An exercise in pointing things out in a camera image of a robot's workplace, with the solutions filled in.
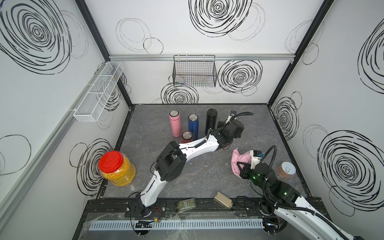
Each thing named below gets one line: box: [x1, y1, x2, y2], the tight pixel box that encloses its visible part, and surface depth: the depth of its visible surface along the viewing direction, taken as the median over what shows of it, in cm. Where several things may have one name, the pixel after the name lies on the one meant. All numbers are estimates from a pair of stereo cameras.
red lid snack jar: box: [98, 150, 136, 187], surface depth 74 cm
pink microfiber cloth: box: [231, 147, 252, 178], surface depth 79 cm
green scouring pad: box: [176, 198, 196, 213], surface depth 74 cm
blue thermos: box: [188, 113, 199, 141], surface depth 87 cm
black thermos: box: [205, 108, 218, 136], surface depth 90 cm
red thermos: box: [181, 130, 194, 144], surface depth 79 cm
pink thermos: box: [168, 109, 182, 138], surface depth 89 cm
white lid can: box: [277, 161, 297, 179], surface depth 84 cm
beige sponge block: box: [214, 191, 234, 209], surface depth 75 cm
